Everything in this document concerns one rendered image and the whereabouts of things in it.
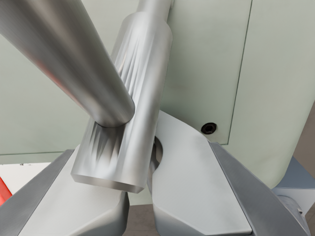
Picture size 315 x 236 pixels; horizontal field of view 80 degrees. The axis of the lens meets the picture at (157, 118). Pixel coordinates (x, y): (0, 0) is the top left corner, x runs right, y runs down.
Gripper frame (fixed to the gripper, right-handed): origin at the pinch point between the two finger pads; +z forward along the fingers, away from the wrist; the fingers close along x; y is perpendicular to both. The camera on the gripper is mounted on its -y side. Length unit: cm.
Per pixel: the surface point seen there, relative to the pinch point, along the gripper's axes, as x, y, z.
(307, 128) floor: 129, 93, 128
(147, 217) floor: -22, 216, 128
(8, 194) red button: -15.2, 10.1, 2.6
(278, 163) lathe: 12.1, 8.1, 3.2
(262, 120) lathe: 9.3, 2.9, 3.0
